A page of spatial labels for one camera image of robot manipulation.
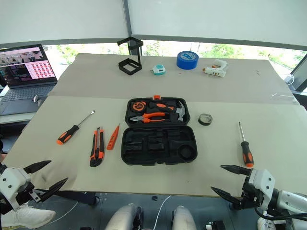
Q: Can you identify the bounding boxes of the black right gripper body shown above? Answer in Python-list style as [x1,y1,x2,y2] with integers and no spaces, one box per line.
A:
[229,175,263,211]

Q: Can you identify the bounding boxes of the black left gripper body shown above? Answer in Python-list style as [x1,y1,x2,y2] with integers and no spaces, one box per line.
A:
[14,176,42,204]

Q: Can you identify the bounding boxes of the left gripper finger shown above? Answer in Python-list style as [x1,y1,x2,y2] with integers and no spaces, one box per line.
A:
[39,177,69,202]
[23,160,52,174]

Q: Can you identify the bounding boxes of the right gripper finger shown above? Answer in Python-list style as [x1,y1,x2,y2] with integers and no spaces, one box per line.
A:
[210,186,243,205]
[220,164,253,177]

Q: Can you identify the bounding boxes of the phillips screwdriver black orange handle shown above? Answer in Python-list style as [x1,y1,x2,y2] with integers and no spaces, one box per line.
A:
[237,121,255,168]

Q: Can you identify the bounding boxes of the flathead screwdriver black orange handle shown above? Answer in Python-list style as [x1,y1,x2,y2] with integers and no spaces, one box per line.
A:
[56,110,96,145]

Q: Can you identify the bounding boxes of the black electrical tape roll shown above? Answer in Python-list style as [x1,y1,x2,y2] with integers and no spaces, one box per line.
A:
[198,113,214,126]

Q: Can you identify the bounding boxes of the orange black utility knife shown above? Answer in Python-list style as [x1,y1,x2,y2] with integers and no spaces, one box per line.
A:
[89,127,106,168]

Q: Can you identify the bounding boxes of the orange voltage tester pen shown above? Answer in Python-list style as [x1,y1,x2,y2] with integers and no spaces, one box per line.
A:
[106,122,121,151]

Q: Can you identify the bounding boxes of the black tool case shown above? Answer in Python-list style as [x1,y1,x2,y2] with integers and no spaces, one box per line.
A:
[121,94,198,166]

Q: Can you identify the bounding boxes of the white sneaker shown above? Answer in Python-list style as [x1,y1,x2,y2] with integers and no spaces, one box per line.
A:
[257,216,274,230]
[0,203,57,230]

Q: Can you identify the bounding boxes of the black white floor device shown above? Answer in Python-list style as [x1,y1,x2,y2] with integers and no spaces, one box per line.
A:
[205,219,225,230]

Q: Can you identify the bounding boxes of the eyeglasses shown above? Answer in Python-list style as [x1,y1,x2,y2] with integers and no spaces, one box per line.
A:
[32,94,45,107]

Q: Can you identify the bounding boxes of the black orange claw hammer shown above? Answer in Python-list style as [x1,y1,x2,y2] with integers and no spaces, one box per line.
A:
[148,100,187,122]

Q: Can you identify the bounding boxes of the white glue gun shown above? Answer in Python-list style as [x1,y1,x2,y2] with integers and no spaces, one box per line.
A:
[201,59,228,78]

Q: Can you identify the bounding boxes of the open laptop computer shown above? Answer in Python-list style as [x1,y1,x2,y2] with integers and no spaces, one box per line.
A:
[0,44,59,116]

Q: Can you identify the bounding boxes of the blue tape roll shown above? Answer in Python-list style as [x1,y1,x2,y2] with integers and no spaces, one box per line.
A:
[176,50,200,71]

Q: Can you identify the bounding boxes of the black orange tape measure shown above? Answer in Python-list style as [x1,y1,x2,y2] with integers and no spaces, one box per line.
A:
[130,100,146,114]

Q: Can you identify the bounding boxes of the small teal white tape measure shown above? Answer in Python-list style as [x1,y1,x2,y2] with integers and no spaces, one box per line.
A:
[151,64,167,77]

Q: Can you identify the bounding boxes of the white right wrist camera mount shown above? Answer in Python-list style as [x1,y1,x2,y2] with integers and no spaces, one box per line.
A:
[248,168,276,209]

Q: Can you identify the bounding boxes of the black table frame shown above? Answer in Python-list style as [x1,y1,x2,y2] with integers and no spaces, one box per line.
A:
[33,188,99,206]

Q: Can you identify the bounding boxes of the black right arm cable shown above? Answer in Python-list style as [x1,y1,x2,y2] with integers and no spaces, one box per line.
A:
[254,205,307,220]

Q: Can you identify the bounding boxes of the thin white floor cable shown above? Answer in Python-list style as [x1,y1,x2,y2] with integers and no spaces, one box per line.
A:
[155,195,172,230]

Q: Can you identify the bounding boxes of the orange handled pliers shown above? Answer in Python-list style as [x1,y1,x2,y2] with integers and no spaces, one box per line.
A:
[130,112,166,124]

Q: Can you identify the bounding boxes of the black window side frame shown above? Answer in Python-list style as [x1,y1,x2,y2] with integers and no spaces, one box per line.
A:
[289,51,307,93]

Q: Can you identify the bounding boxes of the black wire frame stand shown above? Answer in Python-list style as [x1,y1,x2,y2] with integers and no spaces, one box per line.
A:
[117,36,144,76]

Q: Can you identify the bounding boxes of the dark window frame post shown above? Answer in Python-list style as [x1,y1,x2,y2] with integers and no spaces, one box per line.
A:
[122,0,133,40]

